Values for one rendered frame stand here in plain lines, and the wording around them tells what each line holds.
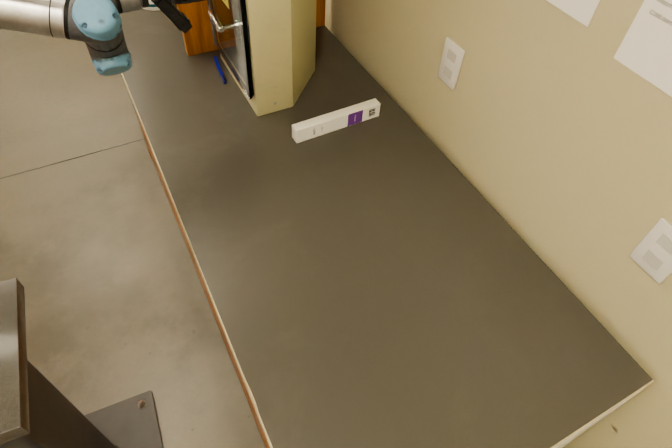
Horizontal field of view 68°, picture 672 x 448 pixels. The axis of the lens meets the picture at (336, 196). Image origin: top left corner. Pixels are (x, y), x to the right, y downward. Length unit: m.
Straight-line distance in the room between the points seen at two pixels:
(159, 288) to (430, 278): 1.40
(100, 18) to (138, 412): 1.41
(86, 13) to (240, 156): 0.52
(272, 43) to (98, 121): 1.89
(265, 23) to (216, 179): 0.40
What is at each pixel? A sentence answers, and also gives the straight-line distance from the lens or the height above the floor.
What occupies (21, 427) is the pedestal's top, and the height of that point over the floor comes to 0.93.
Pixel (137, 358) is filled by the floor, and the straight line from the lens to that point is 2.12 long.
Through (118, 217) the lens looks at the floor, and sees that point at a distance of 2.54.
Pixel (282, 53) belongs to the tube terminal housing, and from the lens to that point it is 1.36.
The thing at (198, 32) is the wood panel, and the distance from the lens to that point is 1.69.
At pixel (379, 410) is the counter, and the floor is 0.94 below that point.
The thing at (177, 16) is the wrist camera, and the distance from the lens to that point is 1.24.
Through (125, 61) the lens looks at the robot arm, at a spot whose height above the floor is 1.25.
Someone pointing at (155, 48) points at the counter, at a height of 0.94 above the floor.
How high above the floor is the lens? 1.86
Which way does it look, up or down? 49 degrees down
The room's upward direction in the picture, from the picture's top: 4 degrees clockwise
